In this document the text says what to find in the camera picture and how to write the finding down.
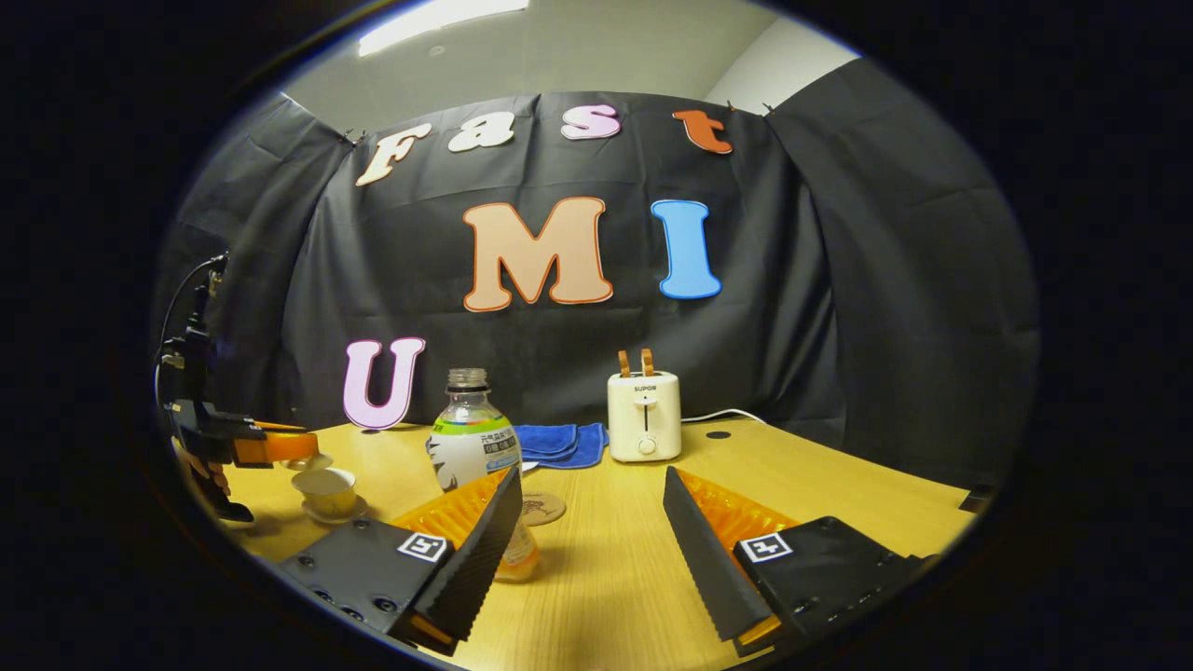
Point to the white toaster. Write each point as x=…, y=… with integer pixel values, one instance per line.
x=643, y=419

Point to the cream teacup lid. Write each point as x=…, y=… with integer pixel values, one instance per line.
x=308, y=461

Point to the blue towel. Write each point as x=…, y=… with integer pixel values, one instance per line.
x=559, y=443

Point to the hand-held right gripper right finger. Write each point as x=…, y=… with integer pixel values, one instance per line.
x=704, y=568

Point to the cream teacup saucer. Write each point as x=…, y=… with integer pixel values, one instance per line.
x=349, y=513

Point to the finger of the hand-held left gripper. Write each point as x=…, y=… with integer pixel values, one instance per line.
x=284, y=447

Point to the black backdrop cloth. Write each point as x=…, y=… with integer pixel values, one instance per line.
x=792, y=280

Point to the clear labelled water bottle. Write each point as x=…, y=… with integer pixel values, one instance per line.
x=471, y=447

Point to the cream ceramic teacup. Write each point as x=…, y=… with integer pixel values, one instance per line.
x=326, y=489

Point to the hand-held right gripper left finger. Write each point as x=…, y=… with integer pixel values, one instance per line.
x=485, y=559

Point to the round cork coaster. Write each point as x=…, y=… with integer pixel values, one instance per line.
x=545, y=509

